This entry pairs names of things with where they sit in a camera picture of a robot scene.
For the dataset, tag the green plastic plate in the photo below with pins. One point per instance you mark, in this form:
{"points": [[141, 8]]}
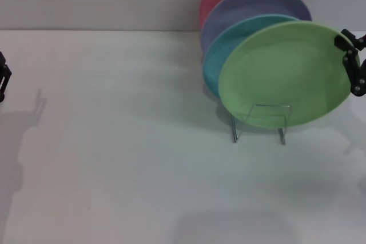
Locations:
{"points": [[280, 78]]}

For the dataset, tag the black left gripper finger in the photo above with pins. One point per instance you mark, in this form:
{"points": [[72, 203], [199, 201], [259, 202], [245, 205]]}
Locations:
{"points": [[4, 84], [1, 59]]}

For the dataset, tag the teal plastic plate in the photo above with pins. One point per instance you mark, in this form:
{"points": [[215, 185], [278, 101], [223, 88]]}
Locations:
{"points": [[217, 64]]}

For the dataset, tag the purple plastic plate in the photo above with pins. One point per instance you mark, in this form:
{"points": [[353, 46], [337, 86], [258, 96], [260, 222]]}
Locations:
{"points": [[257, 4]]}

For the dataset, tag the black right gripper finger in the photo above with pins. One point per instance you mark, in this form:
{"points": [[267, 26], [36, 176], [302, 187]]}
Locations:
{"points": [[353, 67], [350, 35]]}

